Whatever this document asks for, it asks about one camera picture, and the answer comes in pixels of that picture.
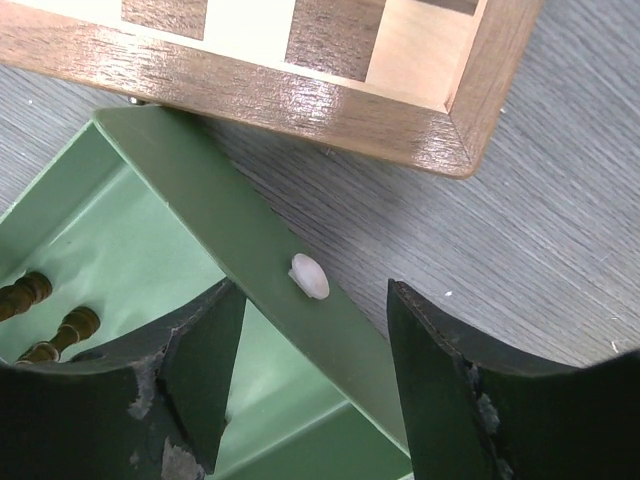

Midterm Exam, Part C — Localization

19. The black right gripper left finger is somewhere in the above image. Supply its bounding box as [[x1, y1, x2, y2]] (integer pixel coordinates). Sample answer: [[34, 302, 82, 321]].
[[1, 279, 246, 479]]

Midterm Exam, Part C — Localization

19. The white plastic rivet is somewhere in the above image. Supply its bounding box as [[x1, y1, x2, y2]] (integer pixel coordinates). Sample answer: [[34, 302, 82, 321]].
[[288, 253, 330, 300]]

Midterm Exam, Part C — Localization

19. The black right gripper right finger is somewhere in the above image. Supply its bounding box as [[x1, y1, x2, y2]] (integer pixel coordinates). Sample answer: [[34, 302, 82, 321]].
[[387, 280, 639, 479]]

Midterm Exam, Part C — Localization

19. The wooden chessboard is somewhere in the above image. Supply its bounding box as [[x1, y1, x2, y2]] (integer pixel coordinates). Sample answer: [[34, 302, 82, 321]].
[[1, 1, 541, 179]]

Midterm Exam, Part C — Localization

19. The green plastic tray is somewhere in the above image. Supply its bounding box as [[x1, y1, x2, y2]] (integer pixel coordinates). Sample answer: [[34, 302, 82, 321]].
[[1, 106, 411, 479]]

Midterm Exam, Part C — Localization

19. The dark chess piece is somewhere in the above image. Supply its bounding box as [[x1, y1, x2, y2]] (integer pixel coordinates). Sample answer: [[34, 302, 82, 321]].
[[15, 306, 100, 365], [0, 271, 53, 321]]

